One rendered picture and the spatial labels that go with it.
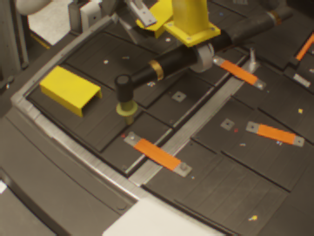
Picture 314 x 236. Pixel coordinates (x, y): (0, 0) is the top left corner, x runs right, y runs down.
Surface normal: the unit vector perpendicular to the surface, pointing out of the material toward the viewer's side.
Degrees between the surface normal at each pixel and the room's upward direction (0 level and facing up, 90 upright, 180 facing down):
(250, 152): 0
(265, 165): 0
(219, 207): 0
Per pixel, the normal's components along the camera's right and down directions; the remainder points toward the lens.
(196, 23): 0.57, 0.59
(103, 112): -0.07, -0.66
